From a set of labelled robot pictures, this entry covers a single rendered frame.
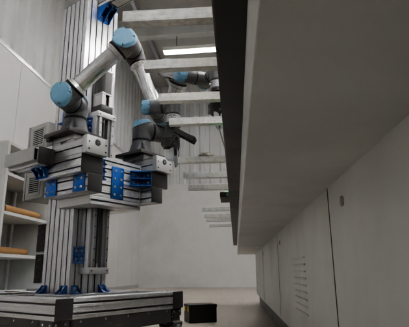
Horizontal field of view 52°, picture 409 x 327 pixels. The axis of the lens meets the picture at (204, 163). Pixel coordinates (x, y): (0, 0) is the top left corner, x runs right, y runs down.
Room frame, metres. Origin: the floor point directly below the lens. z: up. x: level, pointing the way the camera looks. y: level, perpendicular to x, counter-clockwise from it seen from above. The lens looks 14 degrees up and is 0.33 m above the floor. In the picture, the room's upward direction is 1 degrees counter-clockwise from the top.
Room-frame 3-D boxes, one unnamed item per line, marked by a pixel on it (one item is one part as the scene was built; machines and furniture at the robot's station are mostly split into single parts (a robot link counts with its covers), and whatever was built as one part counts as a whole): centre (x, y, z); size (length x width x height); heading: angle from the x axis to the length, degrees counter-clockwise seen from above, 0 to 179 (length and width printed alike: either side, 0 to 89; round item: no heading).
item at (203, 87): (2.03, -0.01, 1.31); 0.11 x 0.11 x 0.08; 28
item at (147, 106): (1.96, 0.25, 1.12); 0.11 x 0.11 x 0.08; 83
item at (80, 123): (2.13, 0.69, 1.09); 0.15 x 0.15 x 0.10
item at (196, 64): (1.17, -0.07, 0.95); 0.50 x 0.04 x 0.04; 86
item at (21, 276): (4.25, 2.00, 0.78); 0.90 x 0.45 x 1.55; 174
